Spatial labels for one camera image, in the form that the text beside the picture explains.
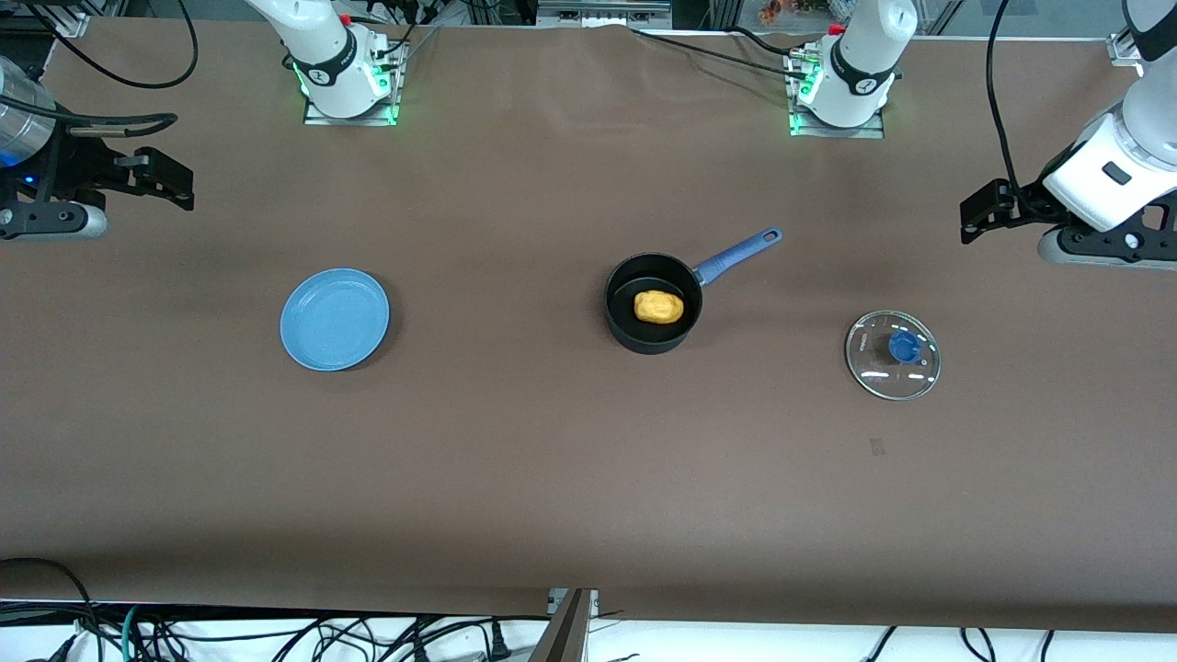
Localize black floor cable loop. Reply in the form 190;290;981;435
0;557;104;662

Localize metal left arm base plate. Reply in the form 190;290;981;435
787;48;886;140

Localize black cable to left base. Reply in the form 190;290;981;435
629;27;812;73

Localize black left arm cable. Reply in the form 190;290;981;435
985;0;1051;200

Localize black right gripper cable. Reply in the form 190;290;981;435
0;96;179;141

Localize yellow potato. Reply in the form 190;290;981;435
634;290;686;325

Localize grey aluminium rail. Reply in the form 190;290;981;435
537;0;673;30

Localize aluminium frame beam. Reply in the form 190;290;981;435
527;588;600;662

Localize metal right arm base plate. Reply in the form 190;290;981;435
303;37;406;128

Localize blue round plate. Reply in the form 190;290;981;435
279;268;392;373

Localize glass lid with blue knob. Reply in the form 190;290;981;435
844;309;943;402

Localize brown table cover sheet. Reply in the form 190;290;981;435
0;17;1177;635

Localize black pot with blue handle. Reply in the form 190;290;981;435
603;228;784;355

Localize black cable loop on table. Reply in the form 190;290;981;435
26;0;200;91

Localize black cable with plug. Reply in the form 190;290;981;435
460;620;512;662

